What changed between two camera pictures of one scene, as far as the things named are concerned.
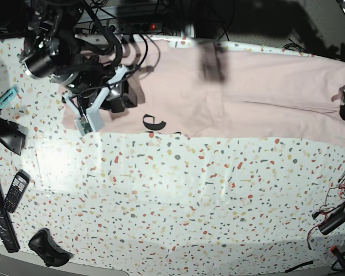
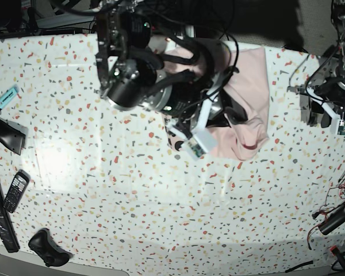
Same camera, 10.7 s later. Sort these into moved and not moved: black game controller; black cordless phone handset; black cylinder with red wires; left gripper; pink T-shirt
Moved: pink T-shirt; left gripper
Not moved: black cylinder with red wires; black game controller; black cordless phone handset
